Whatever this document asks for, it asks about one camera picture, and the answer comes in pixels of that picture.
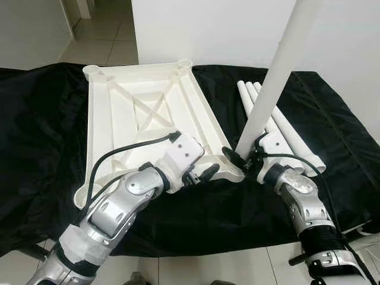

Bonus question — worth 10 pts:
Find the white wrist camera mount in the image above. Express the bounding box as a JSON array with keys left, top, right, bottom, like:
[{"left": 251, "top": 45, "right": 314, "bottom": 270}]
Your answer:
[
  {"left": 161, "top": 134, "right": 205, "bottom": 188},
  {"left": 256, "top": 132, "right": 293, "bottom": 182}
]

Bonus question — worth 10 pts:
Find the white plastic children table top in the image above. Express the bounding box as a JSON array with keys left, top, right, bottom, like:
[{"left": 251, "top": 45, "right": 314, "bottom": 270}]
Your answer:
[{"left": 72, "top": 58, "right": 245, "bottom": 210}]

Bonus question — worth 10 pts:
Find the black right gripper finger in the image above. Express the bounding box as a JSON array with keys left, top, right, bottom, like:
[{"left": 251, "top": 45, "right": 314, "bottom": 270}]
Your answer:
[{"left": 221, "top": 147, "right": 247, "bottom": 170}]

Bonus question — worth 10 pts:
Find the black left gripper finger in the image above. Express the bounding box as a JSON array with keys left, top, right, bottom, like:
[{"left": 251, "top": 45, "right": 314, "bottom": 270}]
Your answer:
[{"left": 196, "top": 164, "right": 220, "bottom": 183}]

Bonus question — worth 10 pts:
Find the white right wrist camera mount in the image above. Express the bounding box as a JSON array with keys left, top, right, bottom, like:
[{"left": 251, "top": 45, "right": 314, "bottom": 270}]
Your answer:
[{"left": 256, "top": 132, "right": 293, "bottom": 182}]

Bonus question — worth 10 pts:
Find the grey robot left leg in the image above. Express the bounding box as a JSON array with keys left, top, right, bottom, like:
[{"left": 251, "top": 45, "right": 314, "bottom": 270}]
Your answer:
[{"left": 126, "top": 272, "right": 151, "bottom": 285}]

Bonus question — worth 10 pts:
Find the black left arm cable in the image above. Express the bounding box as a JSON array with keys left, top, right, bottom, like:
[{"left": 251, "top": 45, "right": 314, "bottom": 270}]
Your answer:
[{"left": 77, "top": 132, "right": 181, "bottom": 226}]

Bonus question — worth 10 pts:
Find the black metal table leg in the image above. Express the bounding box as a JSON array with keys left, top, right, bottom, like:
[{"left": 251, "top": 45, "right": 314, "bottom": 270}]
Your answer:
[
  {"left": 24, "top": 243, "right": 51, "bottom": 262},
  {"left": 289, "top": 229, "right": 375, "bottom": 265}
]

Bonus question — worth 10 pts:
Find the white standing fan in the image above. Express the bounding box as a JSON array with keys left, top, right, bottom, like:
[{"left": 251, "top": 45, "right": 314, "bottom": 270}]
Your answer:
[{"left": 338, "top": 223, "right": 380, "bottom": 285}]

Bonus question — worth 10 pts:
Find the black fabric table cover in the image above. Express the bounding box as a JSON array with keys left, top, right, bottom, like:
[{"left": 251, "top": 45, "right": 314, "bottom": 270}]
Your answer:
[{"left": 0, "top": 61, "right": 380, "bottom": 256}]

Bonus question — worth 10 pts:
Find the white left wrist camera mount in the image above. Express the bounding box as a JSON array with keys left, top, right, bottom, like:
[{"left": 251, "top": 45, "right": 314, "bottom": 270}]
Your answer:
[{"left": 161, "top": 134, "right": 205, "bottom": 188}]

